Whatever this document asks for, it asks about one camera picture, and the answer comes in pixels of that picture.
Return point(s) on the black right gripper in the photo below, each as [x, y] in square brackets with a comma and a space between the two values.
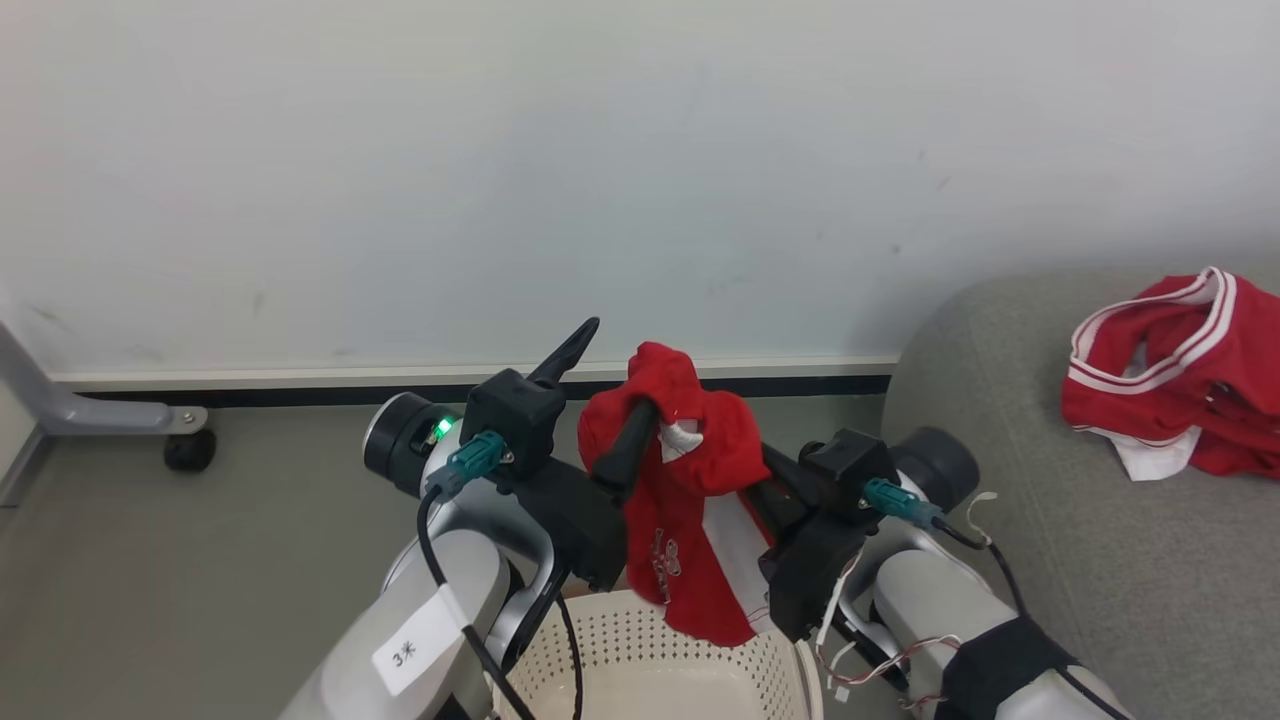
[810, 575]

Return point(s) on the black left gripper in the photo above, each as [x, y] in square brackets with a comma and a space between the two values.
[580, 525]

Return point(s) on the red shorts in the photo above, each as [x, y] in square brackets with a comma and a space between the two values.
[690, 450]

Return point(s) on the red basketball jersey white trim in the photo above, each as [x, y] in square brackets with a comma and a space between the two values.
[1220, 390]

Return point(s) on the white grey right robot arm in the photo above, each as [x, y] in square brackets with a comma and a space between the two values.
[930, 600]

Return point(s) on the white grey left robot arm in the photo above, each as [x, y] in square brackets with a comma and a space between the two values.
[440, 580]

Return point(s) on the grey fabric sofa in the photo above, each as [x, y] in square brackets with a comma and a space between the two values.
[1100, 560]

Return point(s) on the cream perforated laundry basket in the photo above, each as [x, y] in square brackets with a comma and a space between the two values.
[660, 670]

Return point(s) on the white and black baseboard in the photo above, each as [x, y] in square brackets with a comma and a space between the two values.
[300, 385]

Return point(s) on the white paper label sticker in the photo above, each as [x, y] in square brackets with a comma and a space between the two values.
[415, 645]

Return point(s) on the black caster wheel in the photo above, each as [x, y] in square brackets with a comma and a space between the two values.
[189, 451]

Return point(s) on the grey metal stand leg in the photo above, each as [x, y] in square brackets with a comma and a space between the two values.
[60, 405]

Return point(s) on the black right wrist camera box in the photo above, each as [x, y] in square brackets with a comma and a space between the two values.
[850, 465]

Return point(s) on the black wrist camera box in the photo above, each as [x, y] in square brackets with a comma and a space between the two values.
[850, 465]
[515, 415]

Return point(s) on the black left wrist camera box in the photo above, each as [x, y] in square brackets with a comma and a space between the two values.
[515, 415]

